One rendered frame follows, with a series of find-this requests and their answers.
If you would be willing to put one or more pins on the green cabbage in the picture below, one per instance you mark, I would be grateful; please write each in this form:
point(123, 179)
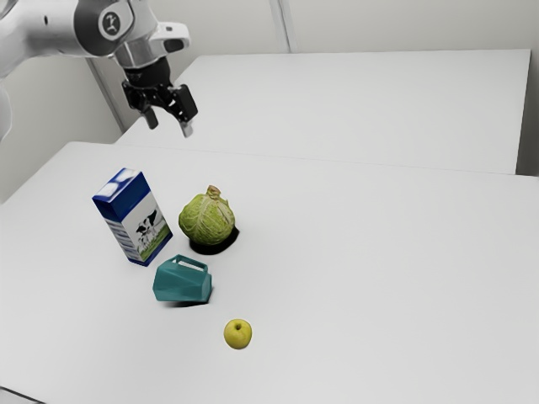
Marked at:
point(206, 221)

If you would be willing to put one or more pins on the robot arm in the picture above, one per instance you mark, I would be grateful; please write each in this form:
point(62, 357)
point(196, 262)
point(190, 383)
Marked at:
point(50, 31)

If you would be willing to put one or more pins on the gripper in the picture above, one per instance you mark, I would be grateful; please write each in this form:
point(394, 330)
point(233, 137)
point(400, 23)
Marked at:
point(147, 86)

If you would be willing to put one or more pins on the yellow-green apple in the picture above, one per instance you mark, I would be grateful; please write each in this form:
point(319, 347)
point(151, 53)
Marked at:
point(238, 333)

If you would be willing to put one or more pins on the teal faceted mug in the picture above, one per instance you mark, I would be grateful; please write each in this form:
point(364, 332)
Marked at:
point(181, 284)

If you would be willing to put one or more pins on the blue and white milk carton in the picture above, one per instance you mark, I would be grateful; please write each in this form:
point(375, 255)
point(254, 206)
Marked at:
point(132, 216)

